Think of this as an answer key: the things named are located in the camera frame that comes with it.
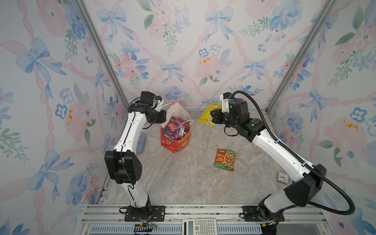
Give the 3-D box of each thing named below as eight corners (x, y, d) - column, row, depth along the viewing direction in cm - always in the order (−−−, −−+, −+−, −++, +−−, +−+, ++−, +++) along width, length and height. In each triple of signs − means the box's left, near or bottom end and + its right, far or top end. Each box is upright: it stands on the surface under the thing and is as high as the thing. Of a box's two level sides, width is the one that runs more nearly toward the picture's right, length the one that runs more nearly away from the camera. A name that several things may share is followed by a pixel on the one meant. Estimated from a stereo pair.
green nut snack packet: (213, 166, 93) (214, 164, 91) (217, 148, 101) (217, 146, 99) (233, 171, 90) (234, 170, 89) (235, 152, 99) (236, 151, 97)
